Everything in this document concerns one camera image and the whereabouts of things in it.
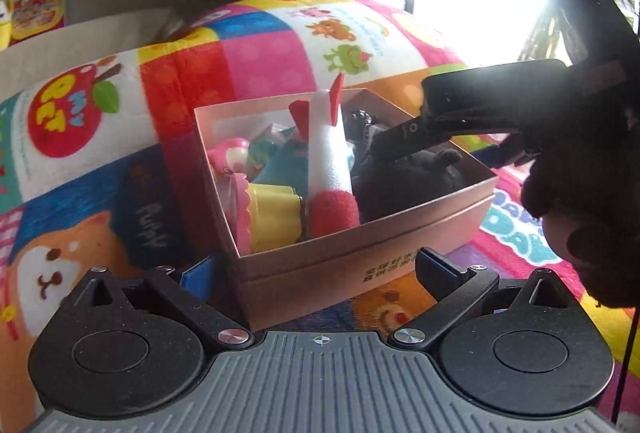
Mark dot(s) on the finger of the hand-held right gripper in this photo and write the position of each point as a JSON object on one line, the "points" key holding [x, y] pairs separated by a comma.
{"points": [[405, 140], [495, 98]]}

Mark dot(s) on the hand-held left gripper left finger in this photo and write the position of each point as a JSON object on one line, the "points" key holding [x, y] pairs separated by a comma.
{"points": [[197, 275]]}

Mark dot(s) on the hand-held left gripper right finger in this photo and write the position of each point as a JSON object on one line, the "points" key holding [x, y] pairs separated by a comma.
{"points": [[440, 269]]}

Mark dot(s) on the black plush toy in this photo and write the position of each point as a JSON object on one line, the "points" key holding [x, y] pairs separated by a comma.
{"points": [[400, 185]]}

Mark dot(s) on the yellow pink cupcake toy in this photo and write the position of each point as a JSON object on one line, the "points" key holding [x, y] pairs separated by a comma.
{"points": [[272, 213]]}

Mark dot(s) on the pink cardboard box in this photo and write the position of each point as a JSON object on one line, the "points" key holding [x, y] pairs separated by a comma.
{"points": [[310, 263]]}

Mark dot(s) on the blue white plastic packet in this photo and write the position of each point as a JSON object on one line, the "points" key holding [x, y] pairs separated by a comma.
{"points": [[287, 168]]}

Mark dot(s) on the pink pig toy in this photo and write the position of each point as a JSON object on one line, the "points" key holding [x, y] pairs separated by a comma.
{"points": [[227, 158]]}

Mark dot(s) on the person's right hand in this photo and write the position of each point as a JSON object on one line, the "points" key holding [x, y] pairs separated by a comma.
{"points": [[600, 223]]}

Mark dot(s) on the colourful cartoon play mat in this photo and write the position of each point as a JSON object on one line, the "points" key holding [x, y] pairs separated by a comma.
{"points": [[260, 58]]}

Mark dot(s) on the red picture book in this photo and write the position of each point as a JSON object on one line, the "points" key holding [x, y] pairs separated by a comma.
{"points": [[37, 8]]}

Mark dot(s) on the white yellow banana plush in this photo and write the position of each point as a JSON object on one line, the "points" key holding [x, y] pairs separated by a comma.
{"points": [[4, 25]]}

